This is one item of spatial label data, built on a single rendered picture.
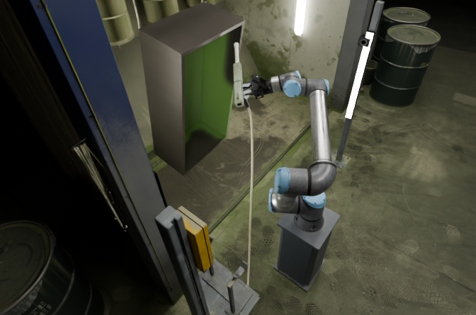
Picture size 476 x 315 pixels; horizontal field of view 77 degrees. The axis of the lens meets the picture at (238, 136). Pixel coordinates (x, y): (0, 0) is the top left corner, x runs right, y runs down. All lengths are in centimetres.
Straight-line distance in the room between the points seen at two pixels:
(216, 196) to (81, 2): 223
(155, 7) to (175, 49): 147
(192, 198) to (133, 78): 141
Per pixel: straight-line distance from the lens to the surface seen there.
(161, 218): 91
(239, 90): 174
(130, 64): 344
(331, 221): 213
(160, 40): 186
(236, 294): 169
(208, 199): 293
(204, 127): 296
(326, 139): 143
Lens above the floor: 237
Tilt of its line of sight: 41 degrees down
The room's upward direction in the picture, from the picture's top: 3 degrees counter-clockwise
